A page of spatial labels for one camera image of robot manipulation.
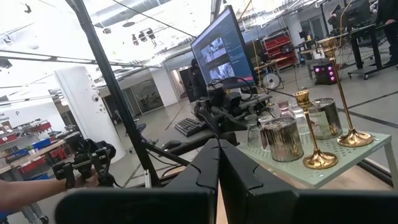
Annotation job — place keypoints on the person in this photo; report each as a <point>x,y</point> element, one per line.
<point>388,18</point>
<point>197,81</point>

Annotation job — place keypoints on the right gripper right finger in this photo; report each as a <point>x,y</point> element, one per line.
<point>245,186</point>

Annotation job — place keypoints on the tall gold candlestick holder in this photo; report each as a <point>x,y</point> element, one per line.
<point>354,138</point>

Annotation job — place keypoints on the silver candle jar white label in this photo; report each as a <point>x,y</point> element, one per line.
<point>329,121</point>

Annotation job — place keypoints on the black workshop desk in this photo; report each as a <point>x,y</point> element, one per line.
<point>363,31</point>

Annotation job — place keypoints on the round floor fan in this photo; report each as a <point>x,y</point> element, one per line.
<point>271,81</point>

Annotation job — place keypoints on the clear glass candle holder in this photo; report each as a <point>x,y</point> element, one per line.
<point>300,121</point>

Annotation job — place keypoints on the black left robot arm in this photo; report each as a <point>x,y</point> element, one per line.
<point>192,141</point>

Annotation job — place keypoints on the green glass candle holder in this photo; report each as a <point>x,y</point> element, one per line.
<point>252,132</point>

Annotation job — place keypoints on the person's hand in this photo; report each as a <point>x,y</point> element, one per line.
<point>90,180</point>

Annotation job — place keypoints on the person's forearm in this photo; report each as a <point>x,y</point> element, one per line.
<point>31,194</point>

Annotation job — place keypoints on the red storage rack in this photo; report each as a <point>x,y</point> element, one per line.
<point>280,51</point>

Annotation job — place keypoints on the computer monitor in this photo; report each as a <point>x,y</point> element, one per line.
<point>224,46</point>

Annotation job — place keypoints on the workbench with coloured bins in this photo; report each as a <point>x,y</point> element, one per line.
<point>31,149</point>

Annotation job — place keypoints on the silver candle jar orange label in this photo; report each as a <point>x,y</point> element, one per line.
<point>283,140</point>

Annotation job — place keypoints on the black keyboard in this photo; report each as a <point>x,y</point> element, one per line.
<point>189,126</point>

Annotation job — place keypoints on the short gold candlestick holder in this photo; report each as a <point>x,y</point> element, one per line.
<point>320,160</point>

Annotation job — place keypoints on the black box pink lights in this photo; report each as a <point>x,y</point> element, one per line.
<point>323,74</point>

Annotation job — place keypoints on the pink glass candle holder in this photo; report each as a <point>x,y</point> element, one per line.
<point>284,107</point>

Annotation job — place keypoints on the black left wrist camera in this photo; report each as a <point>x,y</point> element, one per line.
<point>227,98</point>

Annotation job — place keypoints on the green perforated metal shelf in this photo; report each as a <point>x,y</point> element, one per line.
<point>342,161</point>

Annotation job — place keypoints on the black computer mouse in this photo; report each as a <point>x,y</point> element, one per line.
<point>171,144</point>

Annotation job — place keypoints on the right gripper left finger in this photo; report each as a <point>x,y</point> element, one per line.
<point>206,168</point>

